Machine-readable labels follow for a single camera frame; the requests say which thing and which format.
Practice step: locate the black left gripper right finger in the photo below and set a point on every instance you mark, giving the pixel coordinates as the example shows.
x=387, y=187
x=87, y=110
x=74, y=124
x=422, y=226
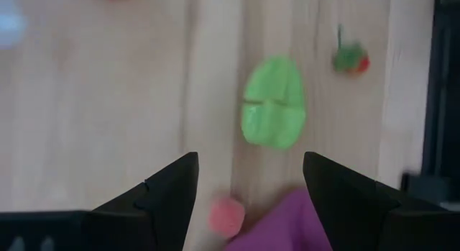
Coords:
x=341, y=197

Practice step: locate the red strawberry with long stem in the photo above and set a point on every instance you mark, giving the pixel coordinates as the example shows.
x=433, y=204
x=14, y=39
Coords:
x=348, y=58

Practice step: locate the pink raspberry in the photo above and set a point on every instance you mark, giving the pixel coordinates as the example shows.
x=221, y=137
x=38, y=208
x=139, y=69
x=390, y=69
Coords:
x=226, y=216

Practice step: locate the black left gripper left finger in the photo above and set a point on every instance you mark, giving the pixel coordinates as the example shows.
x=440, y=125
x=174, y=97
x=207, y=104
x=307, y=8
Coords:
x=172, y=193

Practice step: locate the purple cloth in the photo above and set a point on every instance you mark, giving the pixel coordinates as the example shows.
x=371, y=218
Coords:
x=284, y=226

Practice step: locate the black aluminium table frame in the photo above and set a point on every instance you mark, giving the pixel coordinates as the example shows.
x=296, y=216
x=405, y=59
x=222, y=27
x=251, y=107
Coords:
x=443, y=100

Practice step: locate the green pepper slice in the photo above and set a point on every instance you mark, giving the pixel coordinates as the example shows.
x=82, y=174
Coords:
x=273, y=103

